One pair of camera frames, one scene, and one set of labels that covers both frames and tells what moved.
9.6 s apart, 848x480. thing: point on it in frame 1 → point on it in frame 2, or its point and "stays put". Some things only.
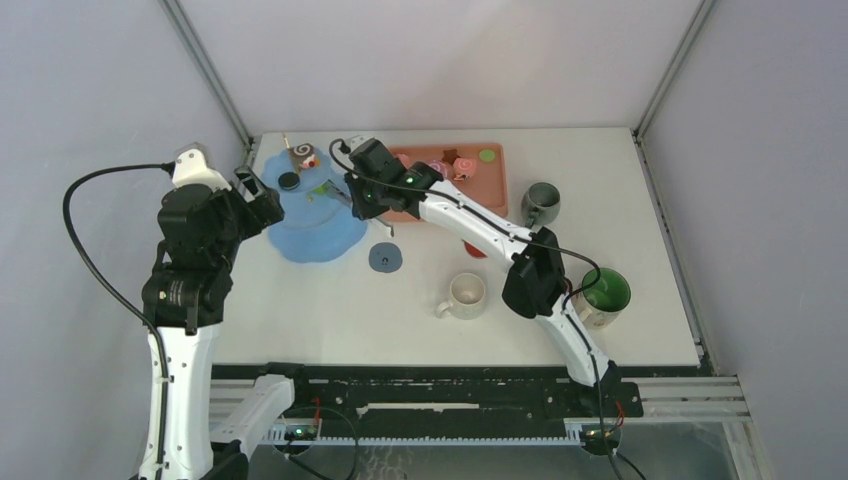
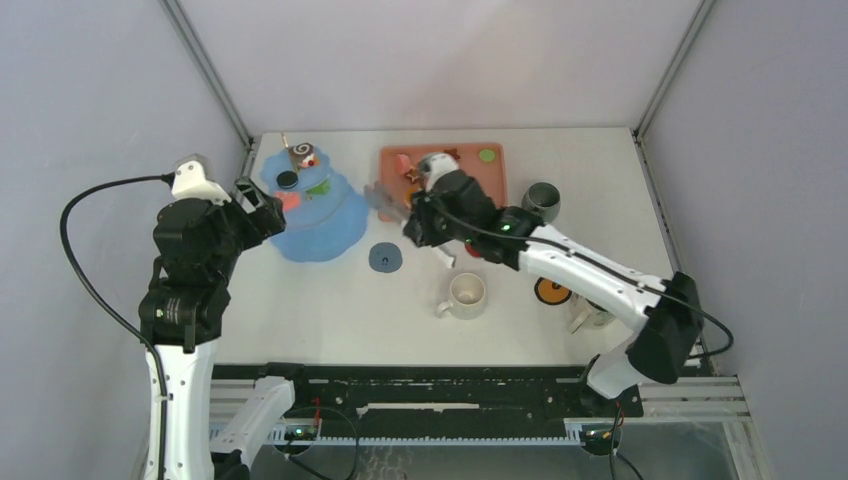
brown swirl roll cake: (303, 155) stays put
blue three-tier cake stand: (314, 227) stays put
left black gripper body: (241, 216) stays put
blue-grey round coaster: (385, 257) stays put
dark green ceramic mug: (541, 204) stays put
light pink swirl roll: (464, 166) → (290, 199)
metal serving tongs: (333, 191) → (398, 211)
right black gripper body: (371, 199) → (434, 225)
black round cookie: (289, 181) stays put
